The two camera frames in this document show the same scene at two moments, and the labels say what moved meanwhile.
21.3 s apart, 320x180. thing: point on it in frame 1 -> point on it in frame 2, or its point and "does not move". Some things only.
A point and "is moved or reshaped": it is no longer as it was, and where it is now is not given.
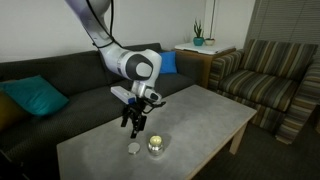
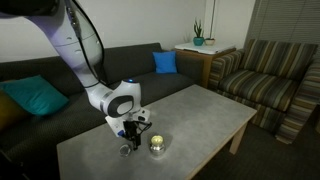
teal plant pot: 198,41 does not move
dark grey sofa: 28,148 does not move
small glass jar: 155,145 does not move
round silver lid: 133,147 is moved or reshaped
